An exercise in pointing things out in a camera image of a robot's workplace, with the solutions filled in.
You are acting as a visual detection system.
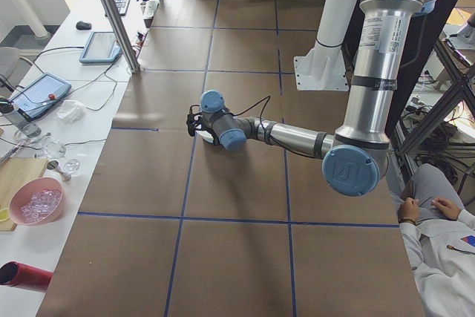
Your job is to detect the coat person left forearm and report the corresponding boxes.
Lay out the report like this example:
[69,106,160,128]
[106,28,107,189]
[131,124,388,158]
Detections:
[399,221,425,270]

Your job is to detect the coat person right forearm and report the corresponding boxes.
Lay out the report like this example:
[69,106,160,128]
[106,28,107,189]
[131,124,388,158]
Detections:
[458,208,475,229]

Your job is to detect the coat person left hand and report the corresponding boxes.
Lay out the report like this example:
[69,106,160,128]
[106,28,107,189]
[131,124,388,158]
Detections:
[398,197,420,223]

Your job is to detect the coat person right hand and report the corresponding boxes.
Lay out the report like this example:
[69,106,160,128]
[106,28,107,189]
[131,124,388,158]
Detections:
[432,197,461,220]

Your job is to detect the blue grey teach pendant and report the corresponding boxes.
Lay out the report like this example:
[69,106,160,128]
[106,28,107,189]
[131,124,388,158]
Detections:
[8,72,73,122]
[78,30,123,65]

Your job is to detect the crumpled white tissue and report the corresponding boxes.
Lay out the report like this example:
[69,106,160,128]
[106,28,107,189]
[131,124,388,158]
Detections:
[56,99,88,125]

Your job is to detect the small clear glass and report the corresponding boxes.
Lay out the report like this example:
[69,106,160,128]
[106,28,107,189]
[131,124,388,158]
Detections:
[62,159,81,177]

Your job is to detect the small metal jigger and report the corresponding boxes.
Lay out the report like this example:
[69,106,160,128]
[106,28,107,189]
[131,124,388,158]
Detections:
[47,160,71,183]

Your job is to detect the clear glass bowl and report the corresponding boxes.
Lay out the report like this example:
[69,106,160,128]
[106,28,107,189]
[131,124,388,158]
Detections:
[35,134,68,160]

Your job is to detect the clear plastic ice cubes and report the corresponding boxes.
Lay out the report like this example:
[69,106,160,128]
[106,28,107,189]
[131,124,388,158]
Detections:
[20,187,62,218]

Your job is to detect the wooden cutting board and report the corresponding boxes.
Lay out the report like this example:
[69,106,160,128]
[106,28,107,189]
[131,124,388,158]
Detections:
[0,156,50,232]

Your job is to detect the white side table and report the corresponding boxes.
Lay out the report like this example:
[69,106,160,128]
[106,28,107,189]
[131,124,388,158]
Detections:
[0,0,175,317]

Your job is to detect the white round pillar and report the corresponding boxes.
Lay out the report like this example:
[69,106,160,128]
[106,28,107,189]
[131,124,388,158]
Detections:
[20,0,49,39]

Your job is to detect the grey chair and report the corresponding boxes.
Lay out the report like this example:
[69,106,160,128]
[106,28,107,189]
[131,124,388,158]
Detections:
[0,46,36,99]

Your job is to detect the pink bowl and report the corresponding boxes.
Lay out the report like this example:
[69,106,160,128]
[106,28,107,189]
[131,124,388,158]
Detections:
[9,177,67,226]

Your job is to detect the red cylinder roll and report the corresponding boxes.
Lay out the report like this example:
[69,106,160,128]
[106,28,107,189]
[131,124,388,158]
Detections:
[0,260,55,293]

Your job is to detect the person in white coat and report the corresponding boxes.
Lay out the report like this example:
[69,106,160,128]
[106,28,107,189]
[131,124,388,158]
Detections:
[393,163,475,317]

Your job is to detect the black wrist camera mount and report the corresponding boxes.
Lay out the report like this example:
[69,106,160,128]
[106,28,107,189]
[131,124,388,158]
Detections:
[186,104,201,137]

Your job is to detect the white column with base plate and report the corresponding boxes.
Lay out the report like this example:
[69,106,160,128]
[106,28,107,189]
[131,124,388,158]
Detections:
[292,0,364,92]

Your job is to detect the aluminium profile post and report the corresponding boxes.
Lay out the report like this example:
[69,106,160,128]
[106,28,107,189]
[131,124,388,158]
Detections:
[83,0,143,73]

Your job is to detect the black cable bundle in frame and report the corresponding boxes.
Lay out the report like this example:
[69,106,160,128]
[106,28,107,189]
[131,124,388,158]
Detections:
[404,101,475,184]

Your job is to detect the metal bar V frame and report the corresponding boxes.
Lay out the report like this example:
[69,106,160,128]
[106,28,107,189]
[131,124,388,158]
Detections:
[393,34,475,158]

